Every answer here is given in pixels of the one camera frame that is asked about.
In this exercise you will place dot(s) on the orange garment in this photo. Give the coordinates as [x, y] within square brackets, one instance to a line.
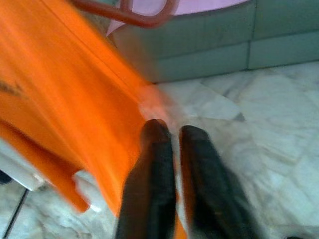
[62, 87]

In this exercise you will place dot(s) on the red plastic hanger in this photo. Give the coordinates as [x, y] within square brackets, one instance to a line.
[139, 20]

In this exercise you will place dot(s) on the green leather sofa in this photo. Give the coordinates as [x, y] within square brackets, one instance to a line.
[211, 44]

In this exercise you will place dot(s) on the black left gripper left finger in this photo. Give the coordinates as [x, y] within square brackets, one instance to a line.
[152, 179]

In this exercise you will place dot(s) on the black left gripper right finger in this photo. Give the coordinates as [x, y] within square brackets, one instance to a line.
[211, 186]

